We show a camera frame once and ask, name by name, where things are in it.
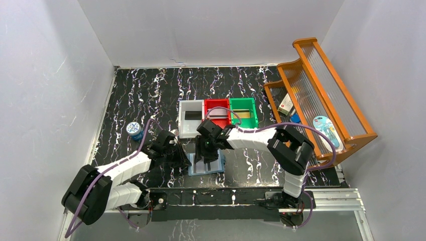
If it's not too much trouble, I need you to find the red plastic bin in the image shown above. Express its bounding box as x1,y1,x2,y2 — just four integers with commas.
204,99,231,128

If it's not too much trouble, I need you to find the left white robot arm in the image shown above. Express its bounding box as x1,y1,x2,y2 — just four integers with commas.
61,129,190,225

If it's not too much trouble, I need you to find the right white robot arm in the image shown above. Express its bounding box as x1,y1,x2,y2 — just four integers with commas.
194,119,314,208

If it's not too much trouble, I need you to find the aluminium rail frame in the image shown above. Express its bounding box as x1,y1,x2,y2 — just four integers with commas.
58,188,375,241

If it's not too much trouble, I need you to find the black card in white bin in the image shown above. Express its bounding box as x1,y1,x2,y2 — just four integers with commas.
184,111,203,121

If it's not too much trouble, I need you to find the blue blister pack toy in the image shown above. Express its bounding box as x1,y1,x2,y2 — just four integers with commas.
312,115,344,152

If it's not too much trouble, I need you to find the blue card holder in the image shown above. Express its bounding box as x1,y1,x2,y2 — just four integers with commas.
187,150,226,176

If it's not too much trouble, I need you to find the gold card in green bin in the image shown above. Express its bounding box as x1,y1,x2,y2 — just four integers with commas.
234,109,251,118

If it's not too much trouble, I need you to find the white plastic bin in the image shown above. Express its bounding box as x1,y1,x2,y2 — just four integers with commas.
178,99,204,139

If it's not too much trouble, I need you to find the green plastic bin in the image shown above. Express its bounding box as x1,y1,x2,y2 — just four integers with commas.
229,98,258,129

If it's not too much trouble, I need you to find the white credit card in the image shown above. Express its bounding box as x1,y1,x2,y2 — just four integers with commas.
207,107,229,119

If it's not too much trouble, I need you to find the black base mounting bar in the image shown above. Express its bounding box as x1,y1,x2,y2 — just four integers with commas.
151,187,303,222

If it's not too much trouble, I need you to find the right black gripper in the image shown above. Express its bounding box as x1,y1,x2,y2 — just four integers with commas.
194,135,219,164

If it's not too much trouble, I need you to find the small blue object on shelf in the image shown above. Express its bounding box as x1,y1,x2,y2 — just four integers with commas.
290,113,301,124

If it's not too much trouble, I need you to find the small red white box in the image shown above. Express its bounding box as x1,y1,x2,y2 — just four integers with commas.
278,93,294,115

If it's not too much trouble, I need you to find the blue round tape tin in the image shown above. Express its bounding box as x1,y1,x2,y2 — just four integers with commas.
126,122,144,141

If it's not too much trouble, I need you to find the orange wooden shelf rack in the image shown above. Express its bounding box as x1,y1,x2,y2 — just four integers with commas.
264,38,377,168

